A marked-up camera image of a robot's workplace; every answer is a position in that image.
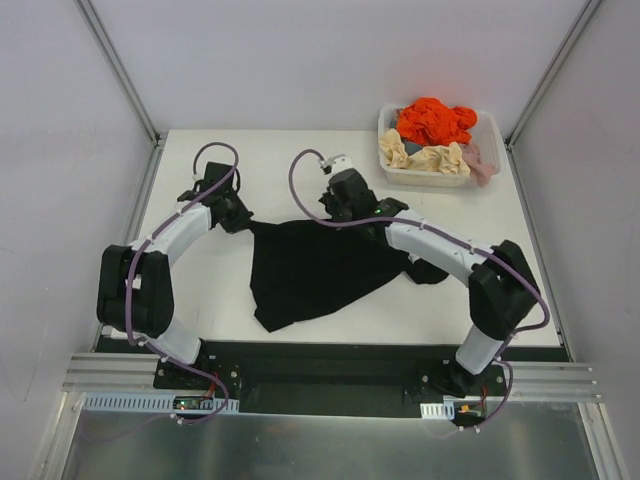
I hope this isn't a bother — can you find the black t-shirt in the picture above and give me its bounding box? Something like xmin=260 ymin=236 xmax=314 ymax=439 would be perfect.
xmin=249 ymin=220 xmax=449 ymax=332

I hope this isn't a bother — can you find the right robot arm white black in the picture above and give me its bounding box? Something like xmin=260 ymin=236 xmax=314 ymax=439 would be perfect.
xmin=320 ymin=166 xmax=541 ymax=398

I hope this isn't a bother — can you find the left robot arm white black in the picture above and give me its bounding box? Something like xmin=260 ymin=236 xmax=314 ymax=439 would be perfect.
xmin=96 ymin=162 xmax=253 ymax=389

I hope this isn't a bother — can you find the grey-blue t-shirt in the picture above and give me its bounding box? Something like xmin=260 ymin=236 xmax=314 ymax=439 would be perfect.
xmin=404 ymin=142 xmax=424 ymax=156

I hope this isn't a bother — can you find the white plastic basket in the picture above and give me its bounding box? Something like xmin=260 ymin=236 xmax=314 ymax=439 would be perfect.
xmin=378 ymin=105 xmax=507 ymax=188

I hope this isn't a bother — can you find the cream t-shirt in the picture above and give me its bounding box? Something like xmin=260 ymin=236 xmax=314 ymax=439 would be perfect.
xmin=378 ymin=129 xmax=471 ymax=176

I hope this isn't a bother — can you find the orange t-shirt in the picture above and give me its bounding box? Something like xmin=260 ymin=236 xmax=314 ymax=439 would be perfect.
xmin=396 ymin=97 xmax=478 ymax=146

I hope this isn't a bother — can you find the pink t-shirt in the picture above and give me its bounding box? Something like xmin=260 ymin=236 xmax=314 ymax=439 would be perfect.
xmin=461 ymin=143 xmax=498 ymax=188

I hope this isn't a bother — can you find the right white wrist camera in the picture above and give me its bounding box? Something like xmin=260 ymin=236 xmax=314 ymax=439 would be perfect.
xmin=319 ymin=154 xmax=354 ymax=176

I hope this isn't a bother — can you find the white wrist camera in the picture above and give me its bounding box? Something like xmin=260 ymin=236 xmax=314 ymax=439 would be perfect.
xmin=319 ymin=154 xmax=354 ymax=176
xmin=193 ymin=173 xmax=207 ymax=193

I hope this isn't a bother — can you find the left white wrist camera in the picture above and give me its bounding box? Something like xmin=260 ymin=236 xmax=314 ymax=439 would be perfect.
xmin=193 ymin=173 xmax=207 ymax=193

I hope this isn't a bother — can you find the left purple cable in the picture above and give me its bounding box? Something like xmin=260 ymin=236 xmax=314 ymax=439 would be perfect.
xmin=124 ymin=141 xmax=242 ymax=426

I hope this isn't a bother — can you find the aluminium front rail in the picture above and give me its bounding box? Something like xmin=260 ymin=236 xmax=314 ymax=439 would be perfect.
xmin=62 ymin=352 xmax=159 ymax=393

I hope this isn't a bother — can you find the right slotted cable duct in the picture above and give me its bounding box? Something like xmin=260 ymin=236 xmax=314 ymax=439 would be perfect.
xmin=420 ymin=401 xmax=455 ymax=421

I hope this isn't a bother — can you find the slotted cable duct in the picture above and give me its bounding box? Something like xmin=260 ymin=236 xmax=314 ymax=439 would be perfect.
xmin=83 ymin=392 xmax=240 ymax=415
xmin=420 ymin=401 xmax=455 ymax=421

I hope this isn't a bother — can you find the left slotted cable duct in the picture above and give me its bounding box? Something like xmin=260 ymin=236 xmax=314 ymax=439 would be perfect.
xmin=83 ymin=392 xmax=240 ymax=415

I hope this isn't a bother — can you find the left aluminium frame post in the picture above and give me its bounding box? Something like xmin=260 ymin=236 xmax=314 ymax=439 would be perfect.
xmin=74 ymin=0 xmax=161 ymax=146

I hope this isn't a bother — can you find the aluminium frame post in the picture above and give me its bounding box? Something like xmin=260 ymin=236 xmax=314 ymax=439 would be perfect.
xmin=505 ymin=0 xmax=604 ymax=151
xmin=74 ymin=0 xmax=161 ymax=146

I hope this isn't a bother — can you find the right aluminium frame post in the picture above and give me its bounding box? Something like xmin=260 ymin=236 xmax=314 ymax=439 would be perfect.
xmin=505 ymin=0 xmax=604 ymax=151

